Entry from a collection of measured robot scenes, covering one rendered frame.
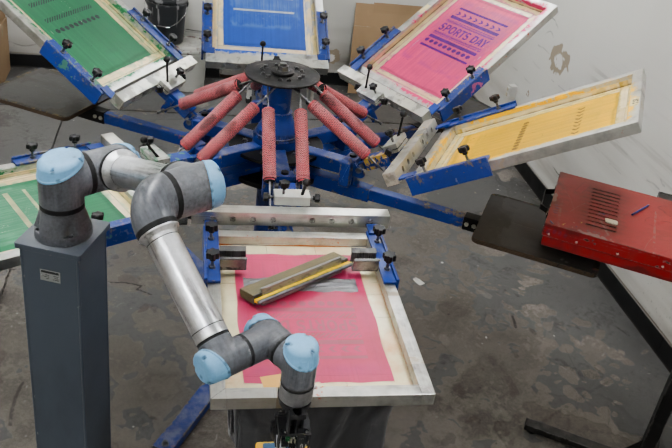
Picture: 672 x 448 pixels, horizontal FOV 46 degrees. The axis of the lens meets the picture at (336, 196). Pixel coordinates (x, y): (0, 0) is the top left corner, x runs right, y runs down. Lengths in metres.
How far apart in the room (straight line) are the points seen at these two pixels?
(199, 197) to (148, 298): 2.22
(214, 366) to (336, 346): 0.68
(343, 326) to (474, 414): 1.37
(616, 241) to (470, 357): 1.30
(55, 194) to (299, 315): 0.78
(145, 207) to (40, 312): 0.69
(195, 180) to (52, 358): 0.84
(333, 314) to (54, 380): 0.83
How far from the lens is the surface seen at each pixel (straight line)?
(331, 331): 2.32
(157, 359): 3.64
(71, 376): 2.44
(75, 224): 2.18
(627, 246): 2.81
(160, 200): 1.75
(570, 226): 2.82
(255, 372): 2.16
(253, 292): 2.37
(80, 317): 2.29
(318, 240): 2.67
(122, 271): 4.18
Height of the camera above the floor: 2.40
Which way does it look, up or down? 29 degrees down
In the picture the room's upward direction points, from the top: 8 degrees clockwise
